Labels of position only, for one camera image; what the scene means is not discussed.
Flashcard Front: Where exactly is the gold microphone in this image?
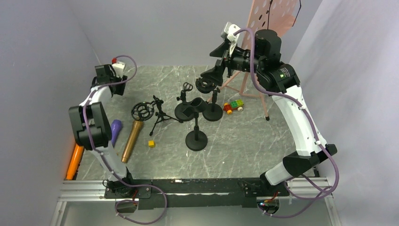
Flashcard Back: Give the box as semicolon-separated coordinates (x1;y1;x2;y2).
121;121;144;163

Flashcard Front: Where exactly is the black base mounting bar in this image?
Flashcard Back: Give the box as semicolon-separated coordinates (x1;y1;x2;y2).
104;178;288;210

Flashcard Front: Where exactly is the black round base mic stand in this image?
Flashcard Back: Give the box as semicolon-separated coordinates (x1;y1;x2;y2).
174;82;194;122

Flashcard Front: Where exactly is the black tripod mic stand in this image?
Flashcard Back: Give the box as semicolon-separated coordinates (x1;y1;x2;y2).
131;95;183;136

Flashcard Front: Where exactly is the purple microphone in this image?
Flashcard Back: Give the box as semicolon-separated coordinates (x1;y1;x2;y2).
111;119;123;147

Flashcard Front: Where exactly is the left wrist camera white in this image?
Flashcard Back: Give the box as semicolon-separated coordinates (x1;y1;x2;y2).
112;58;126;77

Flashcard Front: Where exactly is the purple cable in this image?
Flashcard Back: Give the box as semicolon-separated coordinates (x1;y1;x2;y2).
82;55;138;188
233;27;340;200

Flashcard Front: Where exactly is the colourful toy block car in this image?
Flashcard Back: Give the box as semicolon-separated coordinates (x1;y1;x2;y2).
223;99;244;115

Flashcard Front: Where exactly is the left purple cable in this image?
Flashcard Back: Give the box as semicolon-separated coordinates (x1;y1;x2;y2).
82;55;138;188

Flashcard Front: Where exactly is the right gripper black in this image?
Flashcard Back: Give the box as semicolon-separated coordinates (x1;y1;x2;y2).
201;40;265;86

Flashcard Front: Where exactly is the pink music stand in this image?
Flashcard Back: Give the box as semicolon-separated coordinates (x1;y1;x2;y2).
206;0;303;121

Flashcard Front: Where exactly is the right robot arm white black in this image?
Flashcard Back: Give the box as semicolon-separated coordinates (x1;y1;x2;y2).
196;29;337;196

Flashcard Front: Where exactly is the black shock mount desk stand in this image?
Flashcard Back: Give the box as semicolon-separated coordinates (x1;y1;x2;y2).
195;78;223;122

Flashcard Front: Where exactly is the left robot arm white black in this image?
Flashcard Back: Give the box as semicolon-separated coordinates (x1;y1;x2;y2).
68;61;136;198

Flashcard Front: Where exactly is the orange microphone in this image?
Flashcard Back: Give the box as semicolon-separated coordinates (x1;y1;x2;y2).
65;144;84;180

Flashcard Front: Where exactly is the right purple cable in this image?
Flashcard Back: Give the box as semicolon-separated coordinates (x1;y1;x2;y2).
233;27;340;200

